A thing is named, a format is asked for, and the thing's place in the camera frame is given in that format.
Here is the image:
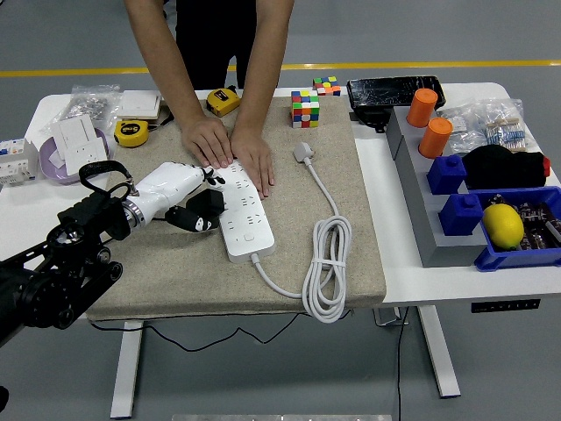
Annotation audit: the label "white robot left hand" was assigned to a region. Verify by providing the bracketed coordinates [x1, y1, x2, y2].
[130, 161, 227, 233]

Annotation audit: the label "person's left hand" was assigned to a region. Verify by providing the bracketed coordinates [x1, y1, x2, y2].
[228, 126, 276, 201]

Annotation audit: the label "person's right hand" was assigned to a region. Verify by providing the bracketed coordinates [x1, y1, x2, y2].
[179, 116, 235, 168]

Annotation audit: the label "black plug with cord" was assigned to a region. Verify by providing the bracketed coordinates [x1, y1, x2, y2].
[87, 188, 354, 353]

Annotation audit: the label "white power strip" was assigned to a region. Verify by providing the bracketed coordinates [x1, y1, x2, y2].
[205, 158, 277, 264]

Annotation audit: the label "large colourful puzzle cube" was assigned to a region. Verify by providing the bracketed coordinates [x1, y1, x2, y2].
[290, 89, 321, 130]

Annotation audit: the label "grey-brown mat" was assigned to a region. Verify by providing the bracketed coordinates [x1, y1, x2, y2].
[85, 96, 387, 324]

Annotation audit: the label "white socket panel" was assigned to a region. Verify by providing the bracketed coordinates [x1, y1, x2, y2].
[64, 139, 110, 175]

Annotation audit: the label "small colourful puzzle cube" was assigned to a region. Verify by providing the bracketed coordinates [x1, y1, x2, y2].
[312, 75, 342, 97]

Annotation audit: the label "person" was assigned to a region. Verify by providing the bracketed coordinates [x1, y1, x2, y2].
[174, 0, 282, 91]

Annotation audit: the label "clear bag of screws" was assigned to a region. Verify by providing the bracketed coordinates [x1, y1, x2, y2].
[40, 83, 123, 136]

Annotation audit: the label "purple plate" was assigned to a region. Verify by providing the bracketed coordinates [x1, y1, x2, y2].
[39, 126, 111, 186]

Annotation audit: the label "black plastic-wrapped tray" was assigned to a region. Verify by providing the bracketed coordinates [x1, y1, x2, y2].
[346, 75, 447, 111]

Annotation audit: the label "white circuit breaker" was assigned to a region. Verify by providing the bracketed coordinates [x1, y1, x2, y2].
[0, 137, 41, 189]

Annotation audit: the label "orange cylinder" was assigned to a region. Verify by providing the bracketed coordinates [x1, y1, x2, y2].
[418, 117, 454, 160]
[406, 88, 439, 129]

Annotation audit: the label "white table leg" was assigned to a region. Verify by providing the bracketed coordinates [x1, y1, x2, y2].
[415, 305, 462, 400]
[109, 320, 145, 420]

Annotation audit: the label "blue block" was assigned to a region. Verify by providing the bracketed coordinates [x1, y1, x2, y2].
[438, 192, 485, 238]
[426, 153, 467, 196]

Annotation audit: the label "grey stepped stand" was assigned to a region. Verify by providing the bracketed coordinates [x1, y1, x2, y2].
[384, 106, 488, 269]

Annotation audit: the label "clear bag of small parts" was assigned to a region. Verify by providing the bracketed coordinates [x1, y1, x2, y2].
[437, 103, 487, 155]

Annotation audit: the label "black cloth with red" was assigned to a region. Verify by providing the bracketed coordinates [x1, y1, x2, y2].
[461, 144, 551, 191]

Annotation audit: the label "clear bag of resistors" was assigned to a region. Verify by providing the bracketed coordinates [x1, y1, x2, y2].
[475, 98, 539, 154]

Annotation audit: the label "yellow lemon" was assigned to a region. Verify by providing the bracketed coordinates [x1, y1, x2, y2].
[482, 203, 525, 252]

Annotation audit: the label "blue plastic bin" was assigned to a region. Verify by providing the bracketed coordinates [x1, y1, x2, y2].
[473, 185, 561, 273]

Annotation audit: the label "dark electronic components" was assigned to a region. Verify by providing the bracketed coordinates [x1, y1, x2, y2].
[489, 194, 561, 252]

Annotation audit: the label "black table control panel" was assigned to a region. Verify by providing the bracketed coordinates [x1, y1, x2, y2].
[471, 298, 542, 314]

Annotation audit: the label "white power cable with plug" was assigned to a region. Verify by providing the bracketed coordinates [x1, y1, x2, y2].
[249, 140, 354, 325]

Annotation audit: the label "yellow tape measure with strap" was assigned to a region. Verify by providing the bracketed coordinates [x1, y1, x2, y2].
[113, 106, 175, 148]

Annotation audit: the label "white wall switch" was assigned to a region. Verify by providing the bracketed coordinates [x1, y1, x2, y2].
[116, 89, 164, 122]

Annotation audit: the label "white switch panel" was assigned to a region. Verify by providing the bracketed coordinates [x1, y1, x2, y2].
[50, 113, 98, 153]

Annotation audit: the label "grey under-table bracket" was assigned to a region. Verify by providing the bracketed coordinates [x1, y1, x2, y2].
[373, 306, 409, 327]

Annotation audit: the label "black hanging cable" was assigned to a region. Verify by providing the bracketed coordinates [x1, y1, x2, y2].
[395, 306, 411, 421]

